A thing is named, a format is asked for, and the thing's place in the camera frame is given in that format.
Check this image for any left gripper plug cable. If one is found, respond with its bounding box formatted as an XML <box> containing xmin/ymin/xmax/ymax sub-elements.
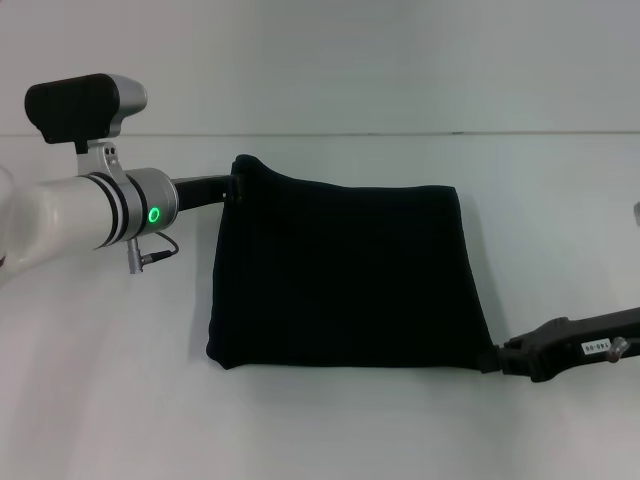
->
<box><xmin>126</xmin><ymin>231</ymin><xmax>181</xmax><ymax>275</ymax></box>

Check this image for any black shirt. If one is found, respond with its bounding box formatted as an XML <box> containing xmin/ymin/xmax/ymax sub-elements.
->
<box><xmin>205</xmin><ymin>153</ymin><xmax>497</xmax><ymax>373</ymax></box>

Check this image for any gripper plug cable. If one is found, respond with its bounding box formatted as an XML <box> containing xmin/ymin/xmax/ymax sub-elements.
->
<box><xmin>126</xmin><ymin>231</ymin><xmax>181</xmax><ymax>275</ymax></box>
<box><xmin>606</xmin><ymin>336</ymin><xmax>633</xmax><ymax>363</ymax></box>

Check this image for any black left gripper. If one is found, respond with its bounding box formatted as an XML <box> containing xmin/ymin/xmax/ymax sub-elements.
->
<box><xmin>169</xmin><ymin>171</ymin><xmax>249</xmax><ymax>215</ymax></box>

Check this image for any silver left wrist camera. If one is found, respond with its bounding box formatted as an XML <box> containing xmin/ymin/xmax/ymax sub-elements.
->
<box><xmin>23</xmin><ymin>72</ymin><xmax>149</xmax><ymax>177</ymax></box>

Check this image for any right gripper plug cable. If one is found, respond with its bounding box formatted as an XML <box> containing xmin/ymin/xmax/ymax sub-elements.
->
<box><xmin>606</xmin><ymin>336</ymin><xmax>633</xmax><ymax>363</ymax></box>

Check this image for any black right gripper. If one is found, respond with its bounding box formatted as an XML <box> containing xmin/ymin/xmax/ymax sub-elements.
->
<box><xmin>474</xmin><ymin>306</ymin><xmax>640</xmax><ymax>385</ymax></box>

